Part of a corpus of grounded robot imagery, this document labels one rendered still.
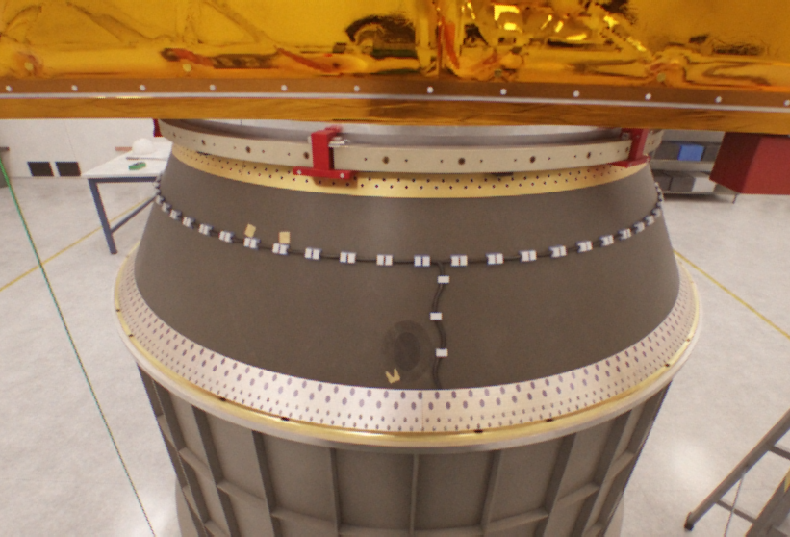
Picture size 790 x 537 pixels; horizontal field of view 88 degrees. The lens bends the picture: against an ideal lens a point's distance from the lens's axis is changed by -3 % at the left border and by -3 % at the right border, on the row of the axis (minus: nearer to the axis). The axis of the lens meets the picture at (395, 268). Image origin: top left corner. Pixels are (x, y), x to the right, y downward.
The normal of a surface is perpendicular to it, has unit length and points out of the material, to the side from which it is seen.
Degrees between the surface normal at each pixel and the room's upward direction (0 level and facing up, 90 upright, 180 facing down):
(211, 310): 62
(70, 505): 0
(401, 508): 90
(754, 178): 90
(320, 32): 87
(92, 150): 90
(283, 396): 43
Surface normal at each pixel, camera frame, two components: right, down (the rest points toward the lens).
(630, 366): 0.36, -0.37
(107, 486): 0.01, -0.89
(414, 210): 0.00, 0.00
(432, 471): 0.06, 0.46
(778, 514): -0.63, 0.11
